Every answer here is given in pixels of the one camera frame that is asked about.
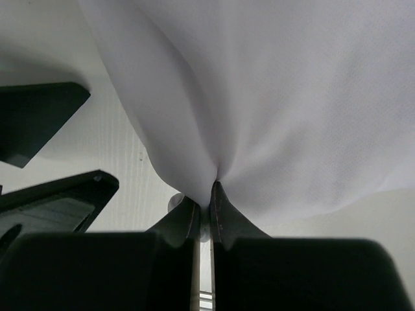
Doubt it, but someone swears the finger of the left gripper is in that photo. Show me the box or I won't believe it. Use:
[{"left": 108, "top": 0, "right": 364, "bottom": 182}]
[
  {"left": 1, "top": 170, "right": 119, "bottom": 246},
  {"left": 1, "top": 82, "right": 90, "bottom": 168}
]

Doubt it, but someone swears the white t shirt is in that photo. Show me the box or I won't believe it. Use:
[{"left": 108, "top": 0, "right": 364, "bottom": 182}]
[{"left": 79, "top": 1, "right": 414, "bottom": 223}]

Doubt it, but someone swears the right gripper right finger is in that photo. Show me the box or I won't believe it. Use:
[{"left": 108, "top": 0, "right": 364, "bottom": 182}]
[{"left": 209, "top": 181, "right": 270, "bottom": 251}]

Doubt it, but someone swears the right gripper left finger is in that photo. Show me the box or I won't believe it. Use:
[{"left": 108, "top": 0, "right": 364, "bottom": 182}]
[{"left": 146, "top": 194, "right": 200, "bottom": 248}]

